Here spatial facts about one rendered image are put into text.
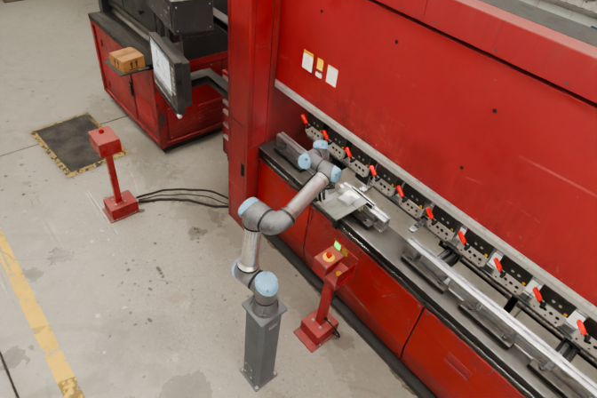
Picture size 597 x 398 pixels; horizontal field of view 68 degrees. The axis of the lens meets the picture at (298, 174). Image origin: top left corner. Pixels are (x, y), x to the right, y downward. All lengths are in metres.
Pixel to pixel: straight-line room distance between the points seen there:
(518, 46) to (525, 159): 0.46
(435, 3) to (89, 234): 3.09
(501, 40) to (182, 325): 2.61
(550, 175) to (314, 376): 1.95
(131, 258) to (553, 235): 2.88
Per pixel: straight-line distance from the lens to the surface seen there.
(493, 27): 1.94
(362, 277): 2.95
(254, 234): 2.15
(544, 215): 2.12
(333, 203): 2.71
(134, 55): 3.98
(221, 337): 3.28
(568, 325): 2.74
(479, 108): 2.07
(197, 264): 3.63
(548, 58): 1.87
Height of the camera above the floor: 2.88
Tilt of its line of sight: 41 degrees down
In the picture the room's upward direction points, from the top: 8 degrees clockwise
